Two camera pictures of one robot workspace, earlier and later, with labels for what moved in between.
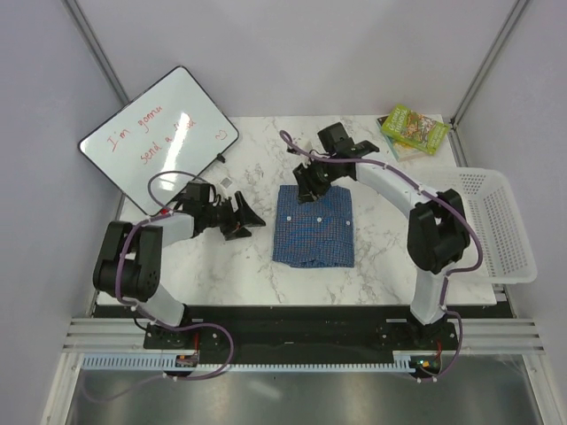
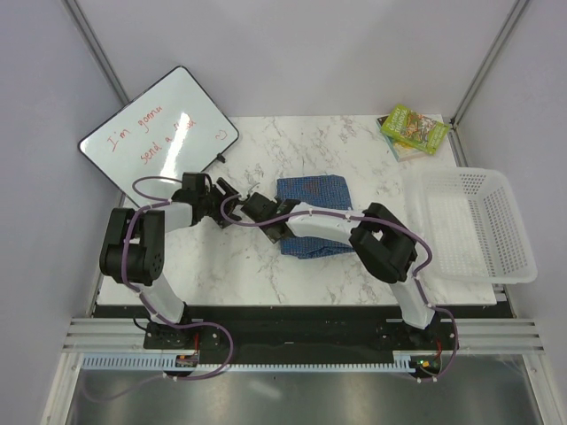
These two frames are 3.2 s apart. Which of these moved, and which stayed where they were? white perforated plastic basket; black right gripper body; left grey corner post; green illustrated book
Moved: black right gripper body
Stayed: left grey corner post; green illustrated book; white perforated plastic basket
